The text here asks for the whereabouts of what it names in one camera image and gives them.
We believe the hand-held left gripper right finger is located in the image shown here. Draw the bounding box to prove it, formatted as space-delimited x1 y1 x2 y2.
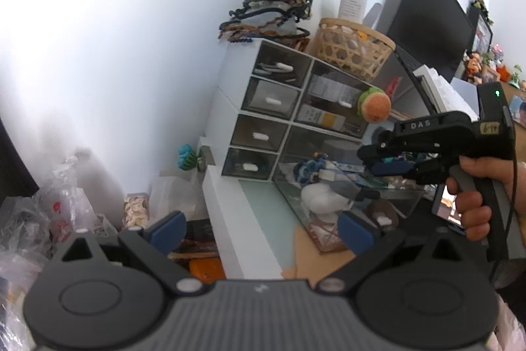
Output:
316 212 471 296

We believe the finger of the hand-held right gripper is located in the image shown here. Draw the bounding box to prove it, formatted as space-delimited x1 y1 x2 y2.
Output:
357 143 436 164
370 160 453 184

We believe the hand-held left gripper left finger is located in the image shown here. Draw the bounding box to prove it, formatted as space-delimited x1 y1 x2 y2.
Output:
51 211 202 296

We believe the large clear drawer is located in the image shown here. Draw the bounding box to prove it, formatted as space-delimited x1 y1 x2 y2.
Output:
271 160 432 255
300 61 372 138

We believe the white drawer organizer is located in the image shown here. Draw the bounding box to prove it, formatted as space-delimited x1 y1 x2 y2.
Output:
207 38 395 183

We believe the small clear drawer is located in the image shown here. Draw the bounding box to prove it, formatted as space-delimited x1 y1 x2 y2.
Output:
242 77 302 114
251 44 313 84
224 147 278 181
231 114 290 151

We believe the person's right hand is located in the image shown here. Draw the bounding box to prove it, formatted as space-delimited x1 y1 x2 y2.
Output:
447 158 526 240

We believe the dark small box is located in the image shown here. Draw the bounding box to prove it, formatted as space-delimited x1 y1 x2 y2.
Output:
185 217 217 243

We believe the popcorn print snack box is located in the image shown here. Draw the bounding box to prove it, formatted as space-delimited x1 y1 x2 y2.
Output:
123 192 151 229

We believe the white translucent bag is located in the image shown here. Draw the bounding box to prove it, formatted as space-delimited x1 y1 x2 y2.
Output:
150 174 206 221

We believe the brown round pouch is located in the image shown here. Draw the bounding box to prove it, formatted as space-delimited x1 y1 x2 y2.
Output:
368 199 400 229

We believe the white keyboard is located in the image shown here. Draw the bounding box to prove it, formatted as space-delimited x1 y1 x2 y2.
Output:
413 65 481 122

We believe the white plush item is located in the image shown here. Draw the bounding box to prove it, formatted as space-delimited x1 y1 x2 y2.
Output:
300 182 359 225

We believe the clear acrylic laptop riser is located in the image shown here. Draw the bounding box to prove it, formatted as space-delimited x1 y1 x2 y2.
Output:
382 51 432 118

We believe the burger plush toy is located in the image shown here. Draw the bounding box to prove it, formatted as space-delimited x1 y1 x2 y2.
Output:
357 87 392 124

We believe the white card board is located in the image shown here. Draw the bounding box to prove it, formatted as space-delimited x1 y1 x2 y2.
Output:
452 77 480 117

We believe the brown paper envelope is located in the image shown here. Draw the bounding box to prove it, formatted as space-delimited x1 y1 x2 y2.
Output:
281 228 358 280

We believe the orange plastic item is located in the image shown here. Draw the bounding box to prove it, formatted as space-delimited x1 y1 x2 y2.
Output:
189 257 227 281

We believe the smartphone with lit screen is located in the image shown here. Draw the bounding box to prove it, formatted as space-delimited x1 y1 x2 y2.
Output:
431 182 467 233

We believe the teal toy figure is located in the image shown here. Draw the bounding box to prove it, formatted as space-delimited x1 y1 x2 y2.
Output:
178 144 199 171

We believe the blue crochet item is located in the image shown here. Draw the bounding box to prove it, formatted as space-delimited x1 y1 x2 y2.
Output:
294 160 329 186

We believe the row of small figurines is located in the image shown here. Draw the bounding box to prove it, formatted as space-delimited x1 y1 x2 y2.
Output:
464 44 526 90

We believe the white blurry container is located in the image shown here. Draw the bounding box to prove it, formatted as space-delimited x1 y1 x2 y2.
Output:
74 147 124 212

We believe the printed photo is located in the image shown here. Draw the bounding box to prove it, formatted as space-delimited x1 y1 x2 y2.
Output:
507 95 526 128

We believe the cork board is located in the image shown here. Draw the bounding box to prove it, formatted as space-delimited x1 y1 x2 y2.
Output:
499 83 526 130

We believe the clear plastic bag red print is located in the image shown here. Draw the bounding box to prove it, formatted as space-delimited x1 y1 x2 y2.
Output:
35 156 108 249

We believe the black laptop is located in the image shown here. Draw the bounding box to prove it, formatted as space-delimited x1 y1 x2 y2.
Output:
386 0 477 117

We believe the woven wicker basket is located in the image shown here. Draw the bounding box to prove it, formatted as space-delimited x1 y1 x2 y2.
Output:
316 18 397 81

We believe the black framed picture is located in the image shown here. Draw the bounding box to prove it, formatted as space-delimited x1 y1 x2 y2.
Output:
468 3 494 56

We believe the grey flat stick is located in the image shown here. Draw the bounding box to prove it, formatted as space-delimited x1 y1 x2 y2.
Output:
364 3 383 30

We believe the small artificial plant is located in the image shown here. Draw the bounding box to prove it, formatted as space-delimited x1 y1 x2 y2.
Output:
470 0 494 25

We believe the dark crumpled plastic bag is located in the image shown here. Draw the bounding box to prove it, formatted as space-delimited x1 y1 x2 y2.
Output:
0 197 54 265

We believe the pile of hair claw clips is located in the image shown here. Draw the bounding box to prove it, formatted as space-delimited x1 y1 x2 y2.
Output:
218 0 313 44

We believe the light pink cloth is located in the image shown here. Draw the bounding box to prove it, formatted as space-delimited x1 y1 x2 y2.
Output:
497 289 526 351

